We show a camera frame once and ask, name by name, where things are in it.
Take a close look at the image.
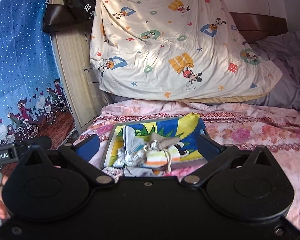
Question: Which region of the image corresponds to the person's left hand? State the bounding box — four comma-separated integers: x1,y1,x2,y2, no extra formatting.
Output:
0,175,11,220

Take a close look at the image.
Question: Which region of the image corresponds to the patterned white sock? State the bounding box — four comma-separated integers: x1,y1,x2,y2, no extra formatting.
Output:
102,167,124,179

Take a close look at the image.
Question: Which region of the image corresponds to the blue yellow cartoon cloth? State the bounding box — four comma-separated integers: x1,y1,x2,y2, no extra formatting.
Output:
101,113,206,169

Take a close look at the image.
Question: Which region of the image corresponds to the grey white crumpled cloth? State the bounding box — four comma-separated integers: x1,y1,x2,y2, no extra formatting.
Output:
113,126,149,177

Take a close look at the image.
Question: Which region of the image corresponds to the blue bicycle-print curtain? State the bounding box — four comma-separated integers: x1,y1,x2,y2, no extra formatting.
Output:
0,0,75,149

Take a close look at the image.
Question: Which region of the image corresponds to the grey tray box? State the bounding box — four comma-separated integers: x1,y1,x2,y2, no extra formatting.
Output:
101,113,208,170

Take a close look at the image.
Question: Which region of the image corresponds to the striped orange green cloth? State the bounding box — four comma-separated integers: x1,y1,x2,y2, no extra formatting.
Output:
141,146,180,170

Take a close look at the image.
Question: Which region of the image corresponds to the pink floral bed sheet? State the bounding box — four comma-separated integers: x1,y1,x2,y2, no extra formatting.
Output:
75,100,300,230

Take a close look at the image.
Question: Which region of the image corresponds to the beige wooden cabinet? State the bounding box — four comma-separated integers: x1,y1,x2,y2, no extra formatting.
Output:
46,0,108,133

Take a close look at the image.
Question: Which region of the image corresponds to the cartoon-print cream quilt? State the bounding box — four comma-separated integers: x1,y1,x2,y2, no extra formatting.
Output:
90,0,282,103

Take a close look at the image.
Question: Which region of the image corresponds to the grey crumpled blanket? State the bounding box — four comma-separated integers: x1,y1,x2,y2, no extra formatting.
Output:
246,31,300,111

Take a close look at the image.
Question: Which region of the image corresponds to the brown wooden headboard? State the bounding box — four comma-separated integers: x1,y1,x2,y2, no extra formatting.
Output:
230,12,288,44

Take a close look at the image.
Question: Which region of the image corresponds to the black hanging bag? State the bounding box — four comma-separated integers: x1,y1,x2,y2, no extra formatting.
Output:
42,0,96,34

